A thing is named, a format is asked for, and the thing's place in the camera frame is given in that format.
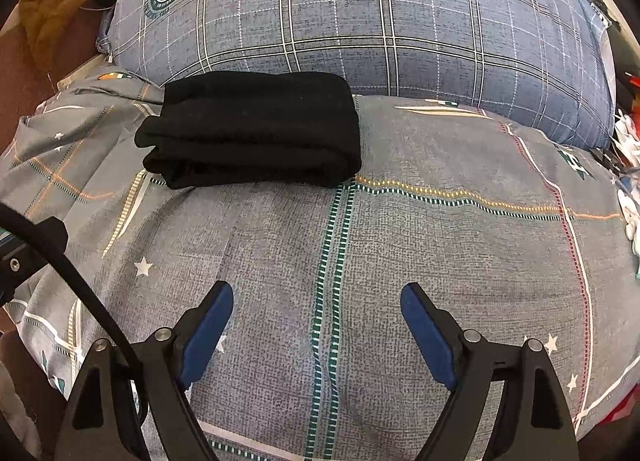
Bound black cable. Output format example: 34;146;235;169
0;204;151;422

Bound blue plaid pillow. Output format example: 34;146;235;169
96;0;617;151

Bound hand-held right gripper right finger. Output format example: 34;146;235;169
400;282;581;461

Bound pile of white clutter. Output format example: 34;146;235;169
611;106;640;282

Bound grey patterned bed quilt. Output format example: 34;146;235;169
0;54;640;461

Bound black pants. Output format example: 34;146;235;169
135;70;363;190

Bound brown cloth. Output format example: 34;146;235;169
20;0;131;74

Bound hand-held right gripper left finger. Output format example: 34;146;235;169
54;280;235;461

